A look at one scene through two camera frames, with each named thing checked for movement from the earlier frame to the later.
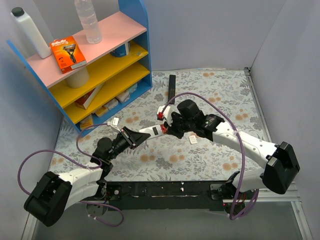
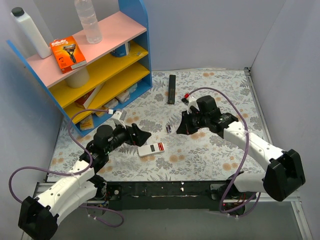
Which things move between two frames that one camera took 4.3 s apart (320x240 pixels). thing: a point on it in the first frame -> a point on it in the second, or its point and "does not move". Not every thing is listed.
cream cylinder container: [79, 79] does not move
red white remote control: [155, 131] -> [151, 149]
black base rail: [198, 196] does not move
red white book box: [86, 100] does not move
